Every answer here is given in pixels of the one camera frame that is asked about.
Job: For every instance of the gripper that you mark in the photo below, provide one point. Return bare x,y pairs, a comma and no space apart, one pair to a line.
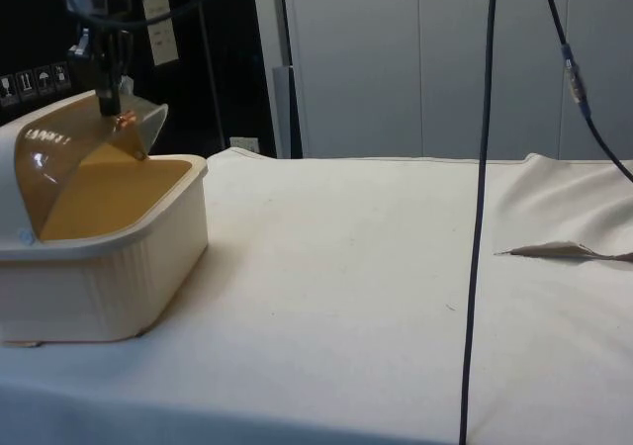
118,7

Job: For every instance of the black cabinet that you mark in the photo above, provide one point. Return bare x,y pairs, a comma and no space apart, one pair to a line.
232,69

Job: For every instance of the white socket box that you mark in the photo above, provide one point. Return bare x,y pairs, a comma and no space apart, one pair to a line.
244,146

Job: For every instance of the cream box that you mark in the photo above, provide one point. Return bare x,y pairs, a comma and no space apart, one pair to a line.
99,292

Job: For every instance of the pale locker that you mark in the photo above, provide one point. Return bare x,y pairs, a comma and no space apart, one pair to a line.
524,118
356,69

